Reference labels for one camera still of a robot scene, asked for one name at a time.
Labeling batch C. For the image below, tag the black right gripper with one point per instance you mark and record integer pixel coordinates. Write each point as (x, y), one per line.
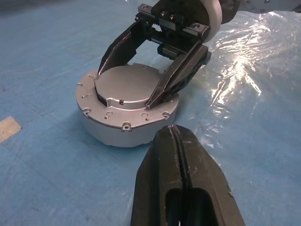
(174, 21)

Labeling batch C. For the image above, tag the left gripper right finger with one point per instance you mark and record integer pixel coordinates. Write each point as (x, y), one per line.
(207, 179)

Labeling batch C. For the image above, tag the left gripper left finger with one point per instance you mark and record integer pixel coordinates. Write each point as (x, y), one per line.
(155, 169)

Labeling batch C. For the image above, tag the silver motor end cover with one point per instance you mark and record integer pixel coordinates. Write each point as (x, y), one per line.
(127, 87)

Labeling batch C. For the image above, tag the silver motor housing copper windings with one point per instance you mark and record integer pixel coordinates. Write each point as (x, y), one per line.
(117, 136)

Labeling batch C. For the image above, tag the clear plastic film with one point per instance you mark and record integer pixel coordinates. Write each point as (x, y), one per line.
(247, 75)

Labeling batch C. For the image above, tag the yellow tape piece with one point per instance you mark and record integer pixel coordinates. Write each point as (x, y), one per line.
(9, 128)

